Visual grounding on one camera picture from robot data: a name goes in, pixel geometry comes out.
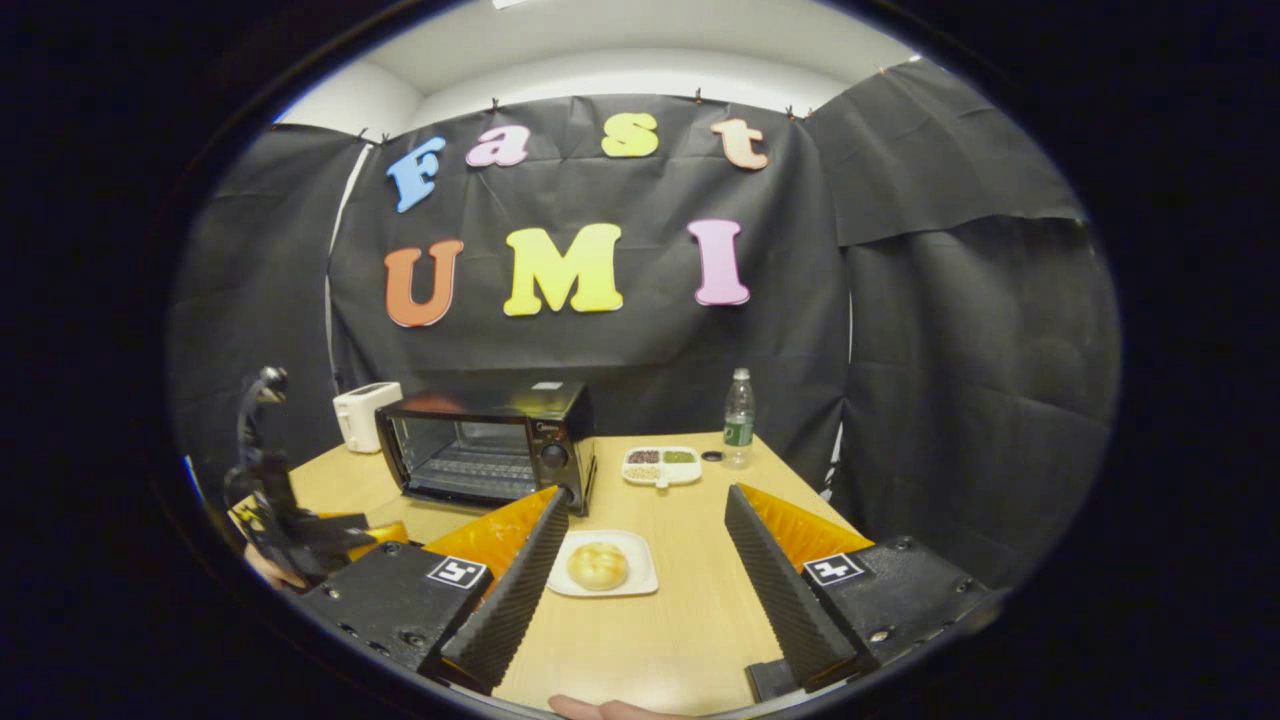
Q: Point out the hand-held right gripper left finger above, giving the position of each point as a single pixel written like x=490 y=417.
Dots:
x=505 y=600

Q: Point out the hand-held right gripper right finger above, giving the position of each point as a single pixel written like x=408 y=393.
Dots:
x=790 y=600

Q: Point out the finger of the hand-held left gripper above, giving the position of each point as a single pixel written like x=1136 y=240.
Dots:
x=375 y=530

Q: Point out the round bread roll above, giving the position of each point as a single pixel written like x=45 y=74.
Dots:
x=598 y=566

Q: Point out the black electric oven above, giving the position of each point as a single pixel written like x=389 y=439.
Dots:
x=565 y=420

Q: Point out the white toaster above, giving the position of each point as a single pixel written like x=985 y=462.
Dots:
x=365 y=415

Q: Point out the white square plate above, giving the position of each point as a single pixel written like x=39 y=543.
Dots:
x=640 y=575

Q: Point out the clear plastic water bottle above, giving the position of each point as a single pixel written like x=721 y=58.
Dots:
x=739 y=425

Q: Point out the white divided snack dish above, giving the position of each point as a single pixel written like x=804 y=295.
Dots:
x=662 y=467

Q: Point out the black backdrop cloth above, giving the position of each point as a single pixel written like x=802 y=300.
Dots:
x=620 y=350

